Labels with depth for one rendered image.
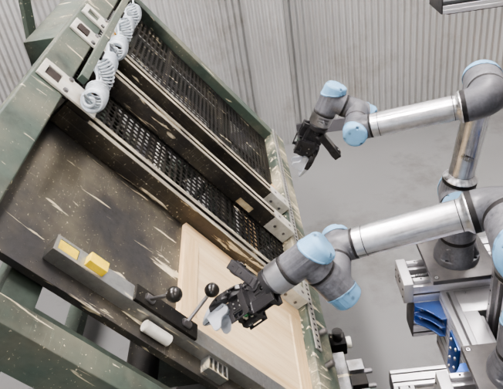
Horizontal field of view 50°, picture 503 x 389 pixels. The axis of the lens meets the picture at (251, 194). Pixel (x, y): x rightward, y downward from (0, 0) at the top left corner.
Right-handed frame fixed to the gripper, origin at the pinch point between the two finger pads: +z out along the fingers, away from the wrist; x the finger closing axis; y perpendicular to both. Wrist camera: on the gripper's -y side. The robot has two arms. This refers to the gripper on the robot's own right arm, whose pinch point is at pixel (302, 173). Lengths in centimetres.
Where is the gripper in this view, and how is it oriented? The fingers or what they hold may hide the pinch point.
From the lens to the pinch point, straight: 198.1
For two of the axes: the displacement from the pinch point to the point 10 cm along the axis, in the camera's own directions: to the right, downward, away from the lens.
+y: -9.4, -2.7, -1.9
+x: 0.1, 5.5, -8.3
